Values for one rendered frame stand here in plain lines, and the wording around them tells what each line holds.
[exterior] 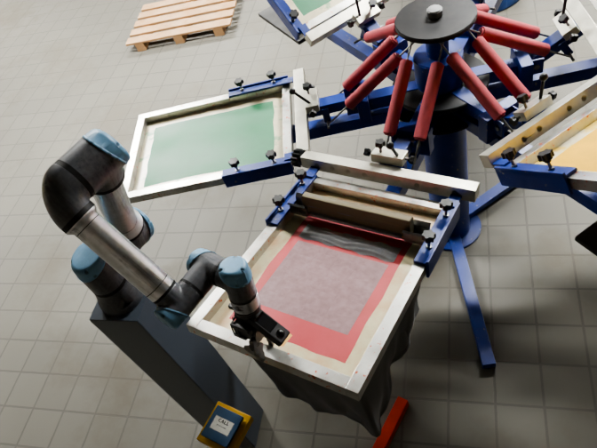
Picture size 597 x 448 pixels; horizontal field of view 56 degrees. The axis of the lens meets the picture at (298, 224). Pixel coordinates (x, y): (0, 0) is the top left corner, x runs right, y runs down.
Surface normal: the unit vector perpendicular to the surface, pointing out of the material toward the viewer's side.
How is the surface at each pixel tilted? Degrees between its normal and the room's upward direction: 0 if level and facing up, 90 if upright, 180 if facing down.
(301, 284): 10
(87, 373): 0
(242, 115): 0
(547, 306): 0
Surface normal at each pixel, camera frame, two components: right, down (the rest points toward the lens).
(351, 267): -0.17, -0.74
